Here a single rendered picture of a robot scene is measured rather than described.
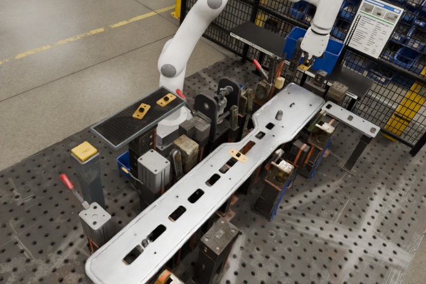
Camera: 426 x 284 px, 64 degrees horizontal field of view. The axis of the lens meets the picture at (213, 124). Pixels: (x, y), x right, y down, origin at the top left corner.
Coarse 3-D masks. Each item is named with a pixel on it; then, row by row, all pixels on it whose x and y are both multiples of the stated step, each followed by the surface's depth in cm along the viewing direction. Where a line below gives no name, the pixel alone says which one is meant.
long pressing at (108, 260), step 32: (288, 96) 177; (256, 128) 156; (288, 128) 160; (224, 160) 140; (256, 160) 142; (192, 192) 127; (224, 192) 129; (128, 224) 114; (192, 224) 117; (96, 256) 105; (160, 256) 108
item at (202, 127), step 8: (192, 120) 144; (200, 120) 144; (200, 128) 141; (208, 128) 143; (192, 136) 146; (200, 136) 142; (208, 136) 147; (200, 144) 145; (200, 152) 153; (200, 160) 158
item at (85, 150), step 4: (84, 144) 116; (88, 144) 116; (76, 148) 114; (80, 148) 115; (84, 148) 115; (88, 148) 115; (92, 148) 115; (72, 152) 114; (76, 152) 113; (80, 152) 113; (84, 152) 114; (88, 152) 114; (92, 152) 114; (80, 156) 112; (84, 156) 112; (88, 156) 113
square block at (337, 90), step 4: (332, 84) 180; (336, 84) 181; (340, 84) 181; (332, 88) 178; (336, 88) 178; (340, 88) 178; (344, 88) 179; (328, 92) 181; (332, 92) 180; (336, 92) 178; (340, 92) 177; (344, 92) 177; (328, 96) 183; (332, 96) 181; (336, 96) 179; (340, 96) 178; (328, 100) 184; (332, 100) 182; (336, 100) 181; (340, 100) 184; (328, 104) 185; (328, 108) 186; (328, 116) 189
